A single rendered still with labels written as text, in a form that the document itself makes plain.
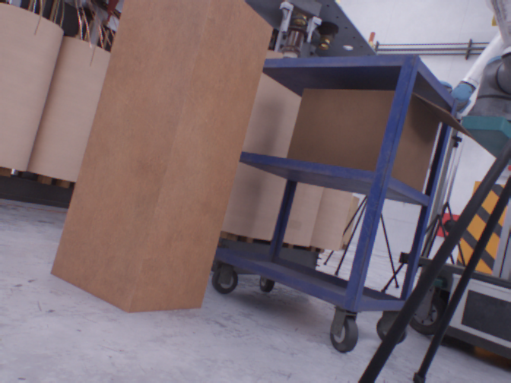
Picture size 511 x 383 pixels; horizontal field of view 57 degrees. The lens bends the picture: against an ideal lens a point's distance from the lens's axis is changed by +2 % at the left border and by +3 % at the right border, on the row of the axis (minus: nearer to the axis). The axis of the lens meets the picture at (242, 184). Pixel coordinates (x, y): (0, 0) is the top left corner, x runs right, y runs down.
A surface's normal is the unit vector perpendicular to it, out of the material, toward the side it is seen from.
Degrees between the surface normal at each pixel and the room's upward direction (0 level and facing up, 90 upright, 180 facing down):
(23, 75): 90
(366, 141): 90
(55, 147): 90
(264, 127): 90
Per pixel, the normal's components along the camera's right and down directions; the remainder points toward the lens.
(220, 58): 0.79, 0.18
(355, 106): -0.62, -0.19
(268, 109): 0.30, 0.04
